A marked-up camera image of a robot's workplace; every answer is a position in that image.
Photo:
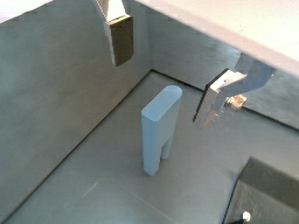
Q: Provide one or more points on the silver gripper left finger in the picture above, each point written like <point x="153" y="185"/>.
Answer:
<point x="118" y="29"/>

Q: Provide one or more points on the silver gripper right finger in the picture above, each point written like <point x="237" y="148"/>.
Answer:
<point x="249" y="75"/>

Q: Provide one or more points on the light blue square-circle object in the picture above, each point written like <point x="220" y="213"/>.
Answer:
<point x="158" y="116"/>

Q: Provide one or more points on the black fixture stand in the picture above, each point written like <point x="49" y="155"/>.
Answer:
<point x="264" y="196"/>

